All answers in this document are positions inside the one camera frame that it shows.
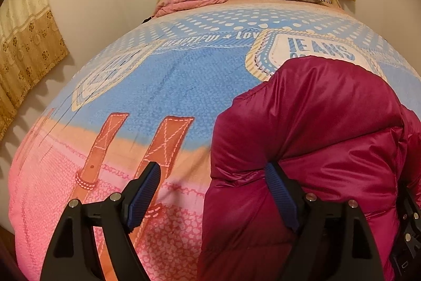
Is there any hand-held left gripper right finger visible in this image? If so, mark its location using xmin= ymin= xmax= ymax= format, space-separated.
xmin=265 ymin=162 xmax=385 ymax=281

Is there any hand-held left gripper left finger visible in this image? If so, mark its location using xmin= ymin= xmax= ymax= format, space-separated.
xmin=40 ymin=162 xmax=162 ymax=281

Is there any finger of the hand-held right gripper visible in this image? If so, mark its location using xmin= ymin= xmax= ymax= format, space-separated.
xmin=398 ymin=180 xmax=421 ymax=255

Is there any magenta down jacket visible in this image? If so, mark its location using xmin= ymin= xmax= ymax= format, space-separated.
xmin=197 ymin=57 xmax=421 ymax=281

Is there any printed blue pink bedsheet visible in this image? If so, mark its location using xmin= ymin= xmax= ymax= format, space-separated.
xmin=8 ymin=0 xmax=421 ymax=281

